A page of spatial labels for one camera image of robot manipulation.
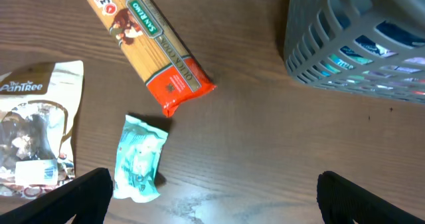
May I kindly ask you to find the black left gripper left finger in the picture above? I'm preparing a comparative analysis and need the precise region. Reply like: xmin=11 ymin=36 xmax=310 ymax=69
xmin=1 ymin=168 xmax=114 ymax=224

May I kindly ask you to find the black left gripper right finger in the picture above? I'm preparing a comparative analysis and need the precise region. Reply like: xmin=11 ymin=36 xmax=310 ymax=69
xmin=317 ymin=171 xmax=424 ymax=224

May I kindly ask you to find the Kleenex tissue multipack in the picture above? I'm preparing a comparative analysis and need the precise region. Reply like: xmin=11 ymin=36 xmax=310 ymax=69
xmin=318 ymin=21 xmax=425 ymax=97

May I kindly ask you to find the teal small wrapped packet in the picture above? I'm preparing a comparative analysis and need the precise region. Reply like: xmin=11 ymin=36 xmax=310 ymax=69
xmin=113 ymin=114 xmax=168 ymax=203

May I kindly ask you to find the beige PanTree snack bag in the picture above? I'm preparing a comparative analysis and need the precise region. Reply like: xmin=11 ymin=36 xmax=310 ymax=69
xmin=1 ymin=60 xmax=84 ymax=199

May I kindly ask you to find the grey plastic basket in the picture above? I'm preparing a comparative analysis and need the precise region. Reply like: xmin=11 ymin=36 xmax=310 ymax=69
xmin=282 ymin=0 xmax=424 ymax=104

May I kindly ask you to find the red spaghetti pasta package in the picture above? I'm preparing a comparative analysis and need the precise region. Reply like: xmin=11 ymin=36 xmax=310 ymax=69
xmin=87 ymin=0 xmax=216 ymax=117

